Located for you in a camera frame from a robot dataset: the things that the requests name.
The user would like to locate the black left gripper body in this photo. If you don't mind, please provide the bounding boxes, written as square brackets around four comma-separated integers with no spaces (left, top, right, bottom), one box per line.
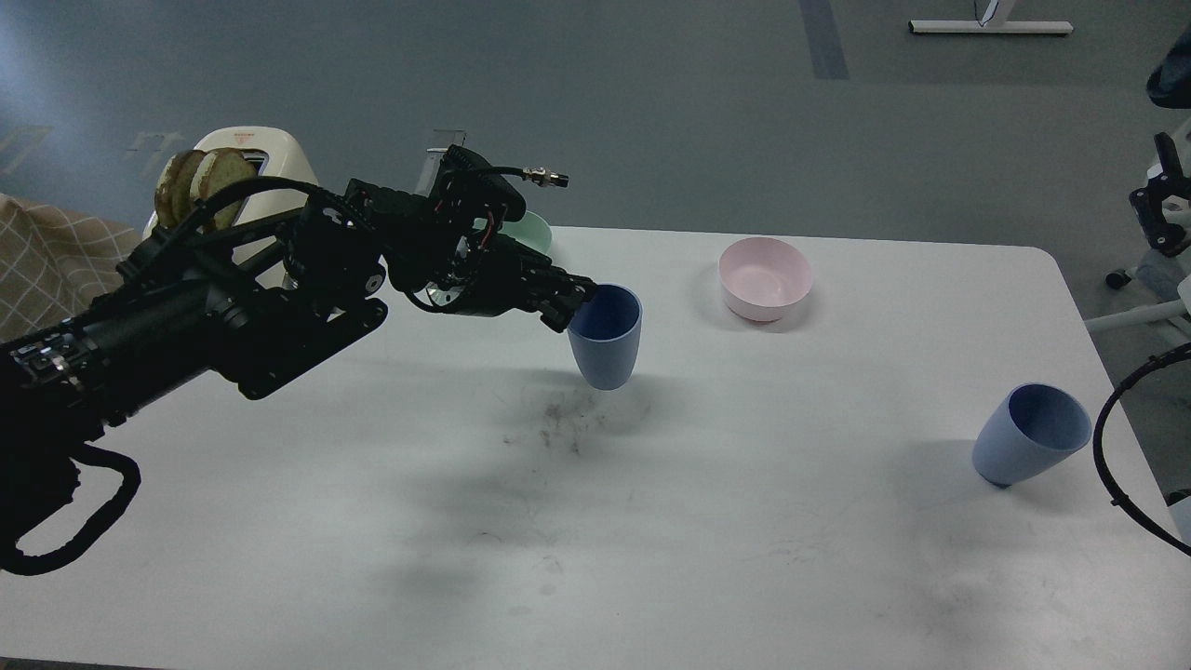
[409,145,526,317]

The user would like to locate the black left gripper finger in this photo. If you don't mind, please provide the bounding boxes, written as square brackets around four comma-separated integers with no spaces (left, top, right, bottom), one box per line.
[520,256,575,286]
[531,275,598,332]

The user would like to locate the blue cup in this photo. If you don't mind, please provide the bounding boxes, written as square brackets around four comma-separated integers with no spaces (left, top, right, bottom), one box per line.
[567,284,643,392]
[971,384,1093,488]

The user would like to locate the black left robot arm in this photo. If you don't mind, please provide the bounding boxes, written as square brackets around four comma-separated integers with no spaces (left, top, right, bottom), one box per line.
[4,145,596,576]

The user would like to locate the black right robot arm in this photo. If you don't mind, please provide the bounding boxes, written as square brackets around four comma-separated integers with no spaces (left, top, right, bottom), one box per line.
[1129,27,1190,258]

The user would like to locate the green bowl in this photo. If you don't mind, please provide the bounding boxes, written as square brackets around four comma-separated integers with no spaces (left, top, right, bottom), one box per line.
[501,209,553,264]

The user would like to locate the pink bowl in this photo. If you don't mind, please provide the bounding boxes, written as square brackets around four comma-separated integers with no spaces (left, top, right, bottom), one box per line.
[717,236,815,323]

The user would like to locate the toasted bread slices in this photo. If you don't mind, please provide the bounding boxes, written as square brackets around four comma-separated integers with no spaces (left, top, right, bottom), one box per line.
[154,148,257,228]

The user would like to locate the beige checkered cloth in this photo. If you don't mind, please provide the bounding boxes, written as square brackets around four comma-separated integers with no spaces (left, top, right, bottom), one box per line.
[1,194,141,342]

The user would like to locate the white desk leg base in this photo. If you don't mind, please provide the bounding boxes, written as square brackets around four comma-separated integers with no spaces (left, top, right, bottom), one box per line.
[908,1,1075,37]

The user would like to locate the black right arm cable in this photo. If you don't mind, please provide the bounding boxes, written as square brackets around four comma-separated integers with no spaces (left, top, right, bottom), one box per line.
[1092,342,1191,557]

